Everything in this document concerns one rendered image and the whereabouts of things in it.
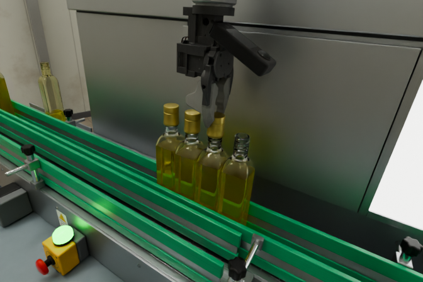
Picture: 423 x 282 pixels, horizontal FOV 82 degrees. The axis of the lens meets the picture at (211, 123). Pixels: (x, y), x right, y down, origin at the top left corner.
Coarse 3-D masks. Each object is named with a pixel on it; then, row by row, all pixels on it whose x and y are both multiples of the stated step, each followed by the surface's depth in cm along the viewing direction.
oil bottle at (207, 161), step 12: (204, 156) 50; (216, 156) 49; (228, 156) 52; (204, 168) 50; (216, 168) 49; (204, 180) 52; (216, 180) 50; (204, 192) 53; (216, 192) 51; (204, 204) 54; (216, 204) 53
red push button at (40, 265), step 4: (40, 260) 56; (48, 260) 58; (36, 264) 56; (40, 264) 56; (44, 264) 56; (48, 264) 57; (40, 268) 56; (44, 268) 56; (40, 272) 56; (44, 272) 56
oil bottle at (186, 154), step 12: (180, 144) 53; (192, 144) 52; (204, 144) 55; (180, 156) 53; (192, 156) 52; (180, 168) 54; (192, 168) 52; (180, 180) 56; (192, 180) 54; (180, 192) 57; (192, 192) 55
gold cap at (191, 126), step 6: (186, 114) 50; (192, 114) 50; (198, 114) 50; (186, 120) 50; (192, 120) 50; (198, 120) 51; (186, 126) 51; (192, 126) 50; (198, 126) 51; (186, 132) 51; (192, 132) 51; (198, 132) 52
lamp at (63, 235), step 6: (60, 228) 59; (66, 228) 59; (54, 234) 58; (60, 234) 58; (66, 234) 58; (72, 234) 60; (54, 240) 58; (60, 240) 57; (66, 240) 58; (60, 246) 58
